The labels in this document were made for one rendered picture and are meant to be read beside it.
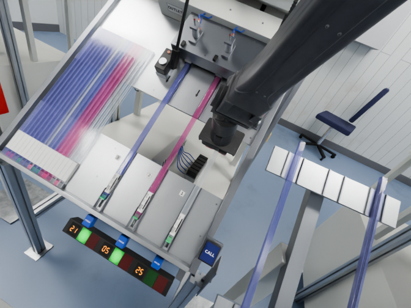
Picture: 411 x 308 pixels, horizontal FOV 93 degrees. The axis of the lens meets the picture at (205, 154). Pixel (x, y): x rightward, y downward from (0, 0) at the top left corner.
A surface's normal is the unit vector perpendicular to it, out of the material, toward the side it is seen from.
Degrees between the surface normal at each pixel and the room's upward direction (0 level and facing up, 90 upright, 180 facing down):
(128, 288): 0
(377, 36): 90
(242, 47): 44
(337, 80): 90
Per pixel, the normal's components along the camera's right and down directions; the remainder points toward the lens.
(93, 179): -0.02, -0.22
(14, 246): 0.32, -0.75
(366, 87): -0.35, 0.47
